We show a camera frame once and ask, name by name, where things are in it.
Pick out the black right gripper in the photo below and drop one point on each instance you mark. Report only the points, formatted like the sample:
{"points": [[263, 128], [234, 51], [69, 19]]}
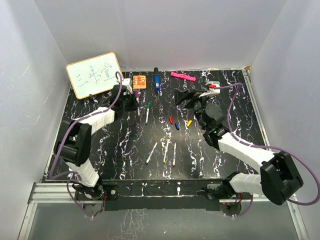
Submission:
{"points": [[180, 96]]}

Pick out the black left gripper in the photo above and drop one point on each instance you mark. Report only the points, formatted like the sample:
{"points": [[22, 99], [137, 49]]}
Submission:
{"points": [[134, 105]]}

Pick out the purple marker pen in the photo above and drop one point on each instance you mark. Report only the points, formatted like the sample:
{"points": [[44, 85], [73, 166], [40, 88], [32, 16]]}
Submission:
{"points": [[137, 94]]}

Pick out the green marker pen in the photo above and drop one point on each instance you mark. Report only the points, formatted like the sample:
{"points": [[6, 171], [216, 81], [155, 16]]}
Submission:
{"points": [[147, 112]]}

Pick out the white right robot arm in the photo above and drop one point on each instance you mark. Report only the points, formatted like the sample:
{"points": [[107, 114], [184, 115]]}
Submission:
{"points": [[277, 176]]}

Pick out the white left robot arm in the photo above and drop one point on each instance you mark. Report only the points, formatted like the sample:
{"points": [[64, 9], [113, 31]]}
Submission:
{"points": [[74, 139]]}

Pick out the yellow pen cap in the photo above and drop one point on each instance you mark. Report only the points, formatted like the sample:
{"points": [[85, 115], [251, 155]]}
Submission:
{"points": [[189, 123]]}

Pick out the red pen cap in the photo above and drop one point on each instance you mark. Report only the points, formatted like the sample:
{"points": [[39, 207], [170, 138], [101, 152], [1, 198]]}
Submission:
{"points": [[171, 120]]}

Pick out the blue pen cap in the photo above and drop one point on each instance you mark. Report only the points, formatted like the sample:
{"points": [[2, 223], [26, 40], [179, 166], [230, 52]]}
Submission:
{"points": [[177, 126]]}

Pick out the red marker pen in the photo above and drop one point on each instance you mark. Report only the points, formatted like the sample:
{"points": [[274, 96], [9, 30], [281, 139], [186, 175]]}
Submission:
{"points": [[174, 155]]}

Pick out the yellow marker pen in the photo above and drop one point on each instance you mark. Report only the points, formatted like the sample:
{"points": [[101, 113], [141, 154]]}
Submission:
{"points": [[166, 151]]}

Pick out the blue marker pen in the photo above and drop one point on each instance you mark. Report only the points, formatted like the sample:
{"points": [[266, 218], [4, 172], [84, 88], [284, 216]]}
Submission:
{"points": [[151, 153]]}

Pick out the pink plastic clip bar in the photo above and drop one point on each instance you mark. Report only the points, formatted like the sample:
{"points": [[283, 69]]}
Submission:
{"points": [[183, 76]]}

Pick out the small orange notebook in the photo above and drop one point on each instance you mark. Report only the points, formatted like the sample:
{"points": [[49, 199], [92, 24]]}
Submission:
{"points": [[139, 82]]}

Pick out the blue stapler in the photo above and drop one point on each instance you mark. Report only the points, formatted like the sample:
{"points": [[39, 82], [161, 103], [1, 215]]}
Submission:
{"points": [[156, 79]]}

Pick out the small yellow-framed whiteboard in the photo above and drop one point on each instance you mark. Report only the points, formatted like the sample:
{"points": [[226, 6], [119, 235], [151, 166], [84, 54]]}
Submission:
{"points": [[93, 75]]}

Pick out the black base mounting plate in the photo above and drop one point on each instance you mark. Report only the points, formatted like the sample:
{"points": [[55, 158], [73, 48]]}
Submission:
{"points": [[169, 194]]}

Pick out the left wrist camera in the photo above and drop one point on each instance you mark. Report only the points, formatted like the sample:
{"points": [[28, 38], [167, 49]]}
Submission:
{"points": [[127, 82]]}

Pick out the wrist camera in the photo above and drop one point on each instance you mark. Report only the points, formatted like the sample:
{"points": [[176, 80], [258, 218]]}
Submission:
{"points": [[212, 90], [127, 82]]}

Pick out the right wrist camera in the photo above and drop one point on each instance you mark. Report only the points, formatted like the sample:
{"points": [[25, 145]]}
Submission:
{"points": [[212, 90]]}

